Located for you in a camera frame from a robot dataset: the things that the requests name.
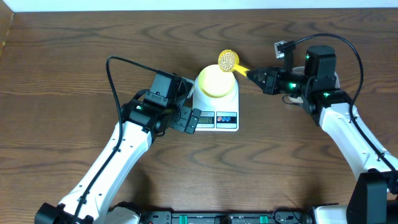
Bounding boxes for yellow measuring scoop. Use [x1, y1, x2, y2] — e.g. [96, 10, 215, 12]
[218, 50, 249, 77]

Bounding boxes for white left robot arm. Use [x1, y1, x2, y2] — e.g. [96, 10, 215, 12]
[34, 71, 201, 224]

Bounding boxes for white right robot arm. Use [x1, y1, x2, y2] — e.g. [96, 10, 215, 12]
[246, 43, 397, 223]

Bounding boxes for white digital kitchen scale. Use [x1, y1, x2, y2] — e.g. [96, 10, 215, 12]
[193, 72, 239, 132]

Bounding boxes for soybeans in scoop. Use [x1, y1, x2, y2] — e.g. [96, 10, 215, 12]
[218, 51, 235, 72]

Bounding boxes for yellow bowl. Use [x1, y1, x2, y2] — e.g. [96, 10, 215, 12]
[197, 64, 236, 98]

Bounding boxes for clear plastic container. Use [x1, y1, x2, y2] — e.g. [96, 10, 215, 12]
[287, 65, 341, 105]

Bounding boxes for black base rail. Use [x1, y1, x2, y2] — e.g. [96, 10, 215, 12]
[107, 201, 349, 224]

